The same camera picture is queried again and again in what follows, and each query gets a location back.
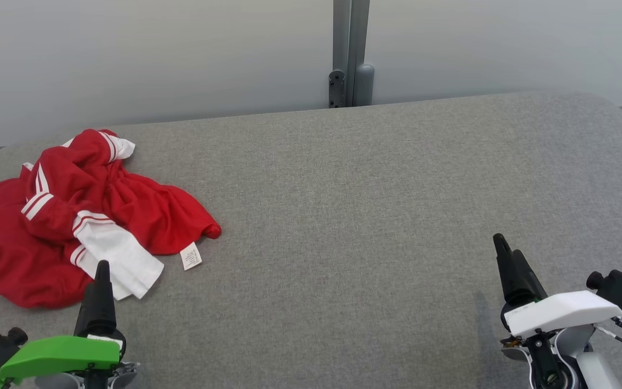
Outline red basketball jersey white sleeves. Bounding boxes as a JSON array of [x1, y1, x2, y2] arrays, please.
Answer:
[[19, 129, 222, 301]]

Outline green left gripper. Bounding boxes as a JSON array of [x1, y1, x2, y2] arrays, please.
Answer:
[[0, 260, 128, 389]]

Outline black post bracket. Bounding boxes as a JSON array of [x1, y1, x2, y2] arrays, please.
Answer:
[[329, 69, 346, 109]]

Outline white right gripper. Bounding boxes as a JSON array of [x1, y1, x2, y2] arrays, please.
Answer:
[[493, 233, 622, 339]]

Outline grey metal wall post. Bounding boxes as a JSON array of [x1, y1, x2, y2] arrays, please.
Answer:
[[333, 0, 371, 108]]

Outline grey cylinder post cap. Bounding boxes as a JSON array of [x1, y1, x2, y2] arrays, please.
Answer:
[[354, 63, 375, 106]]

